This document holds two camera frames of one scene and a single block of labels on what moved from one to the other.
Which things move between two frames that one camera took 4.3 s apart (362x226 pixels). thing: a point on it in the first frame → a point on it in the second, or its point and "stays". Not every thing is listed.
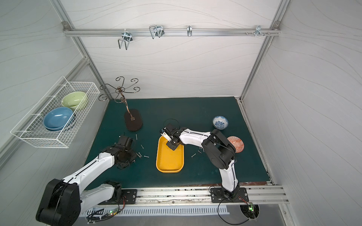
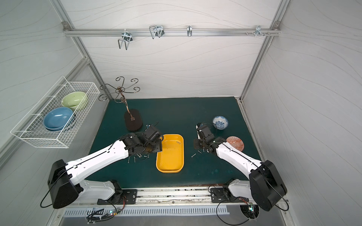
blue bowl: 55,119 stays
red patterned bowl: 237,143 stays
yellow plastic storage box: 168,160 stays
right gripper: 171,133 → 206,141
